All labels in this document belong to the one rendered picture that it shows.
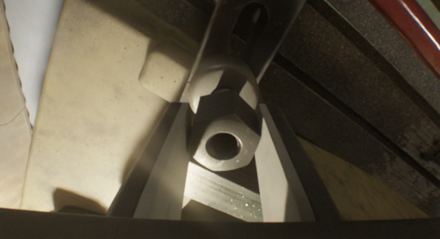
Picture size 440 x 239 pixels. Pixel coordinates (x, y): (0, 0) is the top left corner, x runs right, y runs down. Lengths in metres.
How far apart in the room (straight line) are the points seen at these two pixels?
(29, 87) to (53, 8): 0.17
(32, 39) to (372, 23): 0.56
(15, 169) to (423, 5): 0.82
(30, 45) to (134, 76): 0.32
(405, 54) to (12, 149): 0.76
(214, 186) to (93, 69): 0.13
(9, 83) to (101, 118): 0.33
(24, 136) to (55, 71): 0.38
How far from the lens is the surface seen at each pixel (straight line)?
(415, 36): 0.51
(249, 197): 0.17
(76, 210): 0.35
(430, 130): 0.62
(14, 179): 0.64
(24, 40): 0.50
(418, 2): 0.47
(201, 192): 0.17
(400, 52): 0.48
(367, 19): 0.42
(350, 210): 0.28
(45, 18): 0.47
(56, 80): 0.23
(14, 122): 0.57
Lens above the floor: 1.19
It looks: 58 degrees down
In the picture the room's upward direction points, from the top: 178 degrees counter-clockwise
